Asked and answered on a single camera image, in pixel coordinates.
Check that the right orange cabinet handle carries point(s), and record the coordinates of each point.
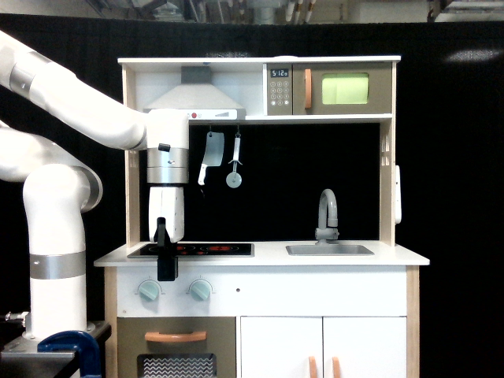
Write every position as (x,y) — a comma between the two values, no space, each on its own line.
(336,367)

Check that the toy pizza cutter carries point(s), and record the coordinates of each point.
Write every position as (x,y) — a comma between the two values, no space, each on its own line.
(234,179)

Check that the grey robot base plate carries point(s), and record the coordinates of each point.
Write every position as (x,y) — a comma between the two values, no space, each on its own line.
(27,346)

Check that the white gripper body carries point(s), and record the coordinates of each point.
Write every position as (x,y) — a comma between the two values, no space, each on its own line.
(168,203)

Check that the grey lower oven door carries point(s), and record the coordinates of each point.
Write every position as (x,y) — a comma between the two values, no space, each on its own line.
(213,357)

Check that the black toy stovetop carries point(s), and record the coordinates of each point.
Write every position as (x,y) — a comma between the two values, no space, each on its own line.
(199,249)

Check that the grey toy faucet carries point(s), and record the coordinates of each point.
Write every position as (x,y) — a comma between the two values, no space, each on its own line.
(327,229)

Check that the right white cabinet door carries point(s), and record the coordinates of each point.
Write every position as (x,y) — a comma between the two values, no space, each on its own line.
(365,346)

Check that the mint stove knob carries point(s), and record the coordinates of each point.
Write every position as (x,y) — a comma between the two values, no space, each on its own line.
(149,290)
(200,290)

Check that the toy cleaver knife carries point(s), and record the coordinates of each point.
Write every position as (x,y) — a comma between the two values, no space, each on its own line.
(213,155)

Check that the grey microwave door green window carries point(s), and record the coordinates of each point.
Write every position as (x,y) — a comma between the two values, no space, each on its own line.
(344,88)

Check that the grey toy sink basin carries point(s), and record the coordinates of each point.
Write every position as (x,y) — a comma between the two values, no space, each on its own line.
(328,250)

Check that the white side-mounted toy phone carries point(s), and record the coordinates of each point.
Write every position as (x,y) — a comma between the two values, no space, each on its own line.
(398,196)

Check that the white cabinet door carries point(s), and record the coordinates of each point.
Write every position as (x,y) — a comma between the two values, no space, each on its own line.
(280,346)
(365,346)

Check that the right mint stove knob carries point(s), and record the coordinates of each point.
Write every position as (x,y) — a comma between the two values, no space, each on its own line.
(200,290)

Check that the orange cabinet handle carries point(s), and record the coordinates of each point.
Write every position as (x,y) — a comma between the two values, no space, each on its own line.
(336,367)
(312,367)

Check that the left white cabinet door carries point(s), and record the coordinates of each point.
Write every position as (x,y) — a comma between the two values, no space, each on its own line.
(280,346)

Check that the white range hood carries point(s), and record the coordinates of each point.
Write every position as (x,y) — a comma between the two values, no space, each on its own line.
(199,98)

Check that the left mint stove knob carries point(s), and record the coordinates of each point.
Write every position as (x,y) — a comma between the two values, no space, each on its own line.
(149,290)

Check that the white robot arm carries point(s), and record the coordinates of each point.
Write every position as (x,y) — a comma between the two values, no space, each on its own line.
(58,188)

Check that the left orange cabinet handle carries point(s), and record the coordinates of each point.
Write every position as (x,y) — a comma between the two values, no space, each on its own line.
(312,367)

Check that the blue clamp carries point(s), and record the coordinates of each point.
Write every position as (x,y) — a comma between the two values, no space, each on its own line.
(80,342)

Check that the white wooden toy kitchen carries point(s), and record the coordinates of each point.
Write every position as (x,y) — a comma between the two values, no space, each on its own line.
(287,161)

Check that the orange lower oven handle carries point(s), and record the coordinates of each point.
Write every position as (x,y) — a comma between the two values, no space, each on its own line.
(157,337)

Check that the grey microwave keypad panel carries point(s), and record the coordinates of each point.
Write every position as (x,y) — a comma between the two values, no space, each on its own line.
(279,89)

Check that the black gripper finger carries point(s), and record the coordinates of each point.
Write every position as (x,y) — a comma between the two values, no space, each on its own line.
(173,261)
(162,252)

